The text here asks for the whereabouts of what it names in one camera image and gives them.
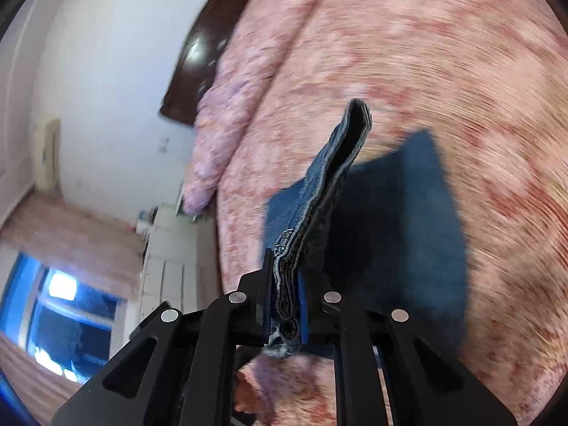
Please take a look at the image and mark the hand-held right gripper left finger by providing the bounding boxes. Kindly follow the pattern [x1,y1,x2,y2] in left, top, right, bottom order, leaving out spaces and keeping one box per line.
[51,248,274,426]

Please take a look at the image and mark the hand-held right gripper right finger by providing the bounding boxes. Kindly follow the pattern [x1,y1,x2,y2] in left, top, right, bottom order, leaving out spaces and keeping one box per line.
[297,271,519,426]

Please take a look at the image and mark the blue denim pants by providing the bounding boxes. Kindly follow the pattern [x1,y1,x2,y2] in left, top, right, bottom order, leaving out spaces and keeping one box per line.
[261,99,470,359]

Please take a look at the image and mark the white nightstand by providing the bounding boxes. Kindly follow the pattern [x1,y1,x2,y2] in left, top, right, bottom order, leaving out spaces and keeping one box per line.
[139,203,221,321]

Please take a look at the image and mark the pink floral quilt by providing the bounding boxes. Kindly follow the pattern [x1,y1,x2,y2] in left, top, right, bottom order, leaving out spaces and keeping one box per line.
[182,0,344,214]

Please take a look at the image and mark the dark wooden headboard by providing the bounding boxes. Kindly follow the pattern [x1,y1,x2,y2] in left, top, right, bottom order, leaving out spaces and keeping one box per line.
[160,0,278,126]

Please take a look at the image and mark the white air conditioner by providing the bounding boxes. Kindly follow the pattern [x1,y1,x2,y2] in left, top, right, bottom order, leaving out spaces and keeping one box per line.
[34,117,62,192]

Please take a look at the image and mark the bed with wooden headboard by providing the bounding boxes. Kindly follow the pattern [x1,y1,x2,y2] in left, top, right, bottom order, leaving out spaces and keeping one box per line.
[215,0,568,426]

